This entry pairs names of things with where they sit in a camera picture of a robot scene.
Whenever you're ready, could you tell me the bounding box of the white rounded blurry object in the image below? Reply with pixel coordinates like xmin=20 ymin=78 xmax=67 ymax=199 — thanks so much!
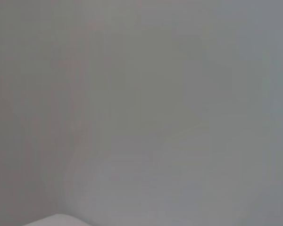
xmin=22 ymin=213 xmax=92 ymax=226

